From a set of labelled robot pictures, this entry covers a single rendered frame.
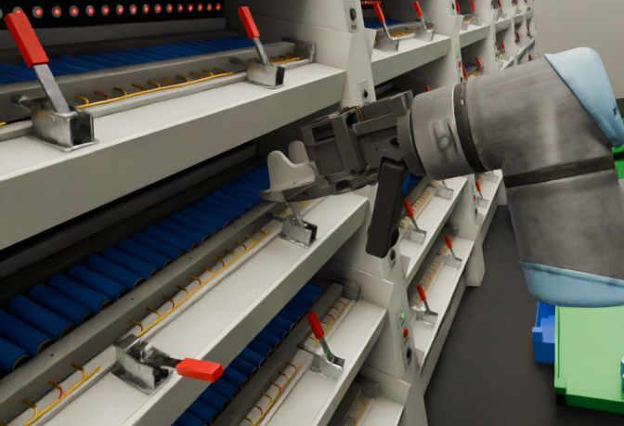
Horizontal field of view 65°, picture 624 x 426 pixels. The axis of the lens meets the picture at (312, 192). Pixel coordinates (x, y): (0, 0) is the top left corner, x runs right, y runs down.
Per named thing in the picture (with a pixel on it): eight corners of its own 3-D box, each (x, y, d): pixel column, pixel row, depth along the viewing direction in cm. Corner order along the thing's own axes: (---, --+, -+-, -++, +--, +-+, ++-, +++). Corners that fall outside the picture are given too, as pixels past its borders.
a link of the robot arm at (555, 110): (631, 152, 37) (603, 24, 38) (466, 184, 44) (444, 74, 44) (628, 152, 45) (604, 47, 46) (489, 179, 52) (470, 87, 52)
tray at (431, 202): (462, 192, 141) (476, 148, 135) (399, 301, 91) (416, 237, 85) (396, 172, 148) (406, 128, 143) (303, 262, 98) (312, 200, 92)
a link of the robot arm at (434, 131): (487, 158, 53) (471, 187, 45) (442, 168, 55) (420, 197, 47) (464, 77, 51) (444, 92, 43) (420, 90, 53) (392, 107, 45)
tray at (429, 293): (470, 253, 146) (483, 213, 141) (414, 388, 96) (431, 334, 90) (405, 231, 154) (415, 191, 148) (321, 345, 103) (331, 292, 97)
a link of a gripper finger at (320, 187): (292, 180, 59) (358, 162, 55) (297, 194, 59) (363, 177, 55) (275, 192, 55) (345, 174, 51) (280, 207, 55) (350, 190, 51)
